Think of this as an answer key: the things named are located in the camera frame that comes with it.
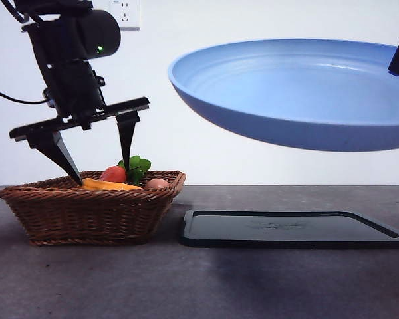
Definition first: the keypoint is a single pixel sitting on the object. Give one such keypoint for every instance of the light blue round plate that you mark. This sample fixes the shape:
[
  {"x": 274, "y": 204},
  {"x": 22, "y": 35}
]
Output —
[{"x": 286, "y": 99}]

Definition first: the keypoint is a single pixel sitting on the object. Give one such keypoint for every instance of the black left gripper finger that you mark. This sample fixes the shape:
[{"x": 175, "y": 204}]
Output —
[
  {"x": 127, "y": 133},
  {"x": 56, "y": 149}
]

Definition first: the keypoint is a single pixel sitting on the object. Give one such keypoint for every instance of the orange carrot with green leaves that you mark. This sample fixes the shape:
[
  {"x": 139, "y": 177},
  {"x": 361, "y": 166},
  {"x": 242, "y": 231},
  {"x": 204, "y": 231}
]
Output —
[{"x": 114, "y": 173}]

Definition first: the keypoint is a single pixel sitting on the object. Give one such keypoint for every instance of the brown woven wicker basket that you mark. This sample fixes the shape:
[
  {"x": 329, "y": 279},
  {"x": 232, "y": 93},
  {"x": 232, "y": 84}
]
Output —
[{"x": 86, "y": 216}]

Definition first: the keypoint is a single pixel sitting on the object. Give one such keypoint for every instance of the yellow corn cob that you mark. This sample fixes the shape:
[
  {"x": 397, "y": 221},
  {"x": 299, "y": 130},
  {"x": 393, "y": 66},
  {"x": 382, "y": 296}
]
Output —
[{"x": 109, "y": 186}]

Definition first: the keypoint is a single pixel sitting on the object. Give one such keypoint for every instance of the brown egg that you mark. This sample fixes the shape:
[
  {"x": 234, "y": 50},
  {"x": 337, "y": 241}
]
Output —
[{"x": 157, "y": 183}]

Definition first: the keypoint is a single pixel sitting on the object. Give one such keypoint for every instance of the dark green cutting board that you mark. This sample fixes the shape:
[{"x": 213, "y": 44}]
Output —
[{"x": 286, "y": 232}]

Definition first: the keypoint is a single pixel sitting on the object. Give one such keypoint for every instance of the white wall socket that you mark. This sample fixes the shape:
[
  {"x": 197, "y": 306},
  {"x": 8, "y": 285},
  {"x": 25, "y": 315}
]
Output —
[{"x": 129, "y": 16}]

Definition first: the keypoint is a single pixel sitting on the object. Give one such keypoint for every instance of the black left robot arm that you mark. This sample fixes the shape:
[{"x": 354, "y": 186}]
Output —
[{"x": 99, "y": 33}]

